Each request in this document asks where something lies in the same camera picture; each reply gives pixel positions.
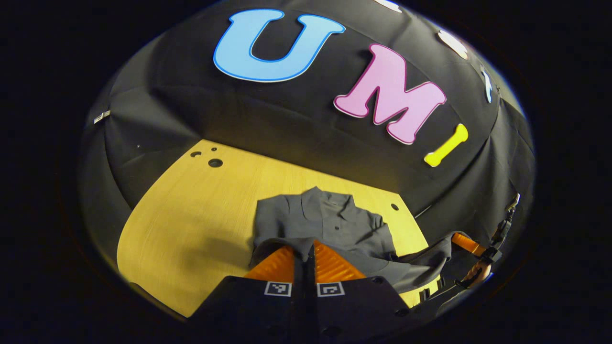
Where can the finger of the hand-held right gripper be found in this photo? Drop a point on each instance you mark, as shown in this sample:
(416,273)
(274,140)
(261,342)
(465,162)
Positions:
(474,273)
(467,243)

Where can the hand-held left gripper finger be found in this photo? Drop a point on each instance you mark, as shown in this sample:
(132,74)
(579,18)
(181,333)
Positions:
(300,296)
(311,296)

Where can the grey collared shirt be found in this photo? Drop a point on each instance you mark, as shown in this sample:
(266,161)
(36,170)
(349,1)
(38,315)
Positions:
(334,224)

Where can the black backdrop cloth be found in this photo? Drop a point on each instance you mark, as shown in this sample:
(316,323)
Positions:
(239,114)

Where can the small white cloth tag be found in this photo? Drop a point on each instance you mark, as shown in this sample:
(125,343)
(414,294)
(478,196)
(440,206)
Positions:
(101,116)

